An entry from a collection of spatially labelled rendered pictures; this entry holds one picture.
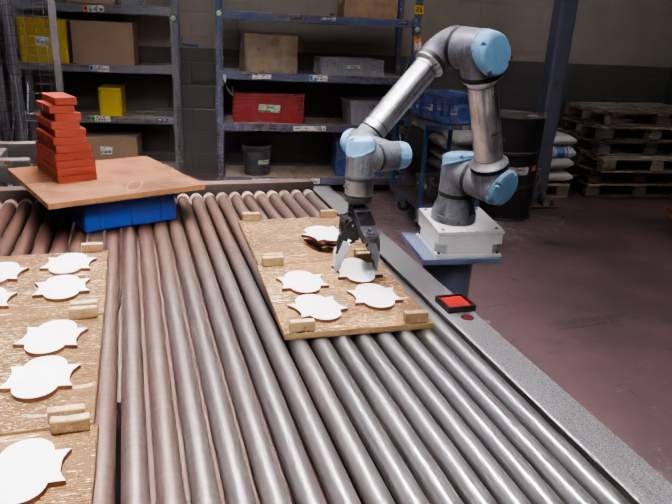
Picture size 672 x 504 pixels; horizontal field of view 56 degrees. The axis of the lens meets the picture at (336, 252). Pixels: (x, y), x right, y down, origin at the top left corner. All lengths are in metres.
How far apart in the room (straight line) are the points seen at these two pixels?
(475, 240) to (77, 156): 1.32
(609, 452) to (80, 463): 0.86
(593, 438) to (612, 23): 6.75
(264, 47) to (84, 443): 5.12
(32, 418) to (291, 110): 5.03
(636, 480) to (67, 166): 1.81
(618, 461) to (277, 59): 5.21
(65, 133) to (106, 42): 3.98
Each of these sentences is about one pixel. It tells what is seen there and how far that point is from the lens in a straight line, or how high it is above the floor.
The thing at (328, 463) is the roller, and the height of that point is 0.92.
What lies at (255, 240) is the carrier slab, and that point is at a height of 0.94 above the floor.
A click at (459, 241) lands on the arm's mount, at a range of 2.07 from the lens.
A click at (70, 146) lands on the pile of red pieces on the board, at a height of 1.16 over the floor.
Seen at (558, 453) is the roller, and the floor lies 0.91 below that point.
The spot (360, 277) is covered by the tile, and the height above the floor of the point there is 0.95.
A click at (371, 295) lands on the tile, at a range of 1.56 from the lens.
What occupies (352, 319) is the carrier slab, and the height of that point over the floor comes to 0.94.
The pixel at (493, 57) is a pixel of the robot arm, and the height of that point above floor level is 1.50.
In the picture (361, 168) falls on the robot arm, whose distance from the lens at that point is 1.60.
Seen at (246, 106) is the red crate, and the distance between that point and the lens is 5.93.
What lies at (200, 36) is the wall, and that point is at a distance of 6.54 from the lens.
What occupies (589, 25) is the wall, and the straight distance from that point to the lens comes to 7.60.
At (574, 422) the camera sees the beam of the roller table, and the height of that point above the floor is 0.92.
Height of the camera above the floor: 1.58
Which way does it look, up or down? 20 degrees down
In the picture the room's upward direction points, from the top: 3 degrees clockwise
